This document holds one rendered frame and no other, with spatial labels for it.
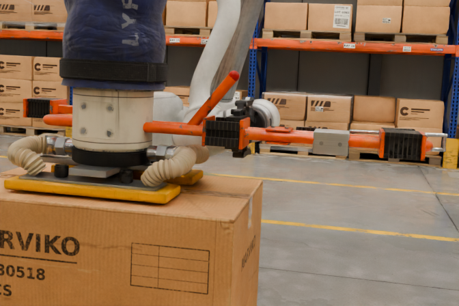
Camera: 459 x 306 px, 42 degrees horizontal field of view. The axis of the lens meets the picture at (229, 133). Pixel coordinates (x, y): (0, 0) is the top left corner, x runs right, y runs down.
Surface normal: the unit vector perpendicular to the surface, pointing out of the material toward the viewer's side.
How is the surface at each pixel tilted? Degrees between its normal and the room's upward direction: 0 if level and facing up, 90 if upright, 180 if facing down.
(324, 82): 90
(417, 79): 90
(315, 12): 94
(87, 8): 77
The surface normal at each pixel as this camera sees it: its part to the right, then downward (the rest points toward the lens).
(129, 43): 0.54, 0.08
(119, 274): -0.18, 0.11
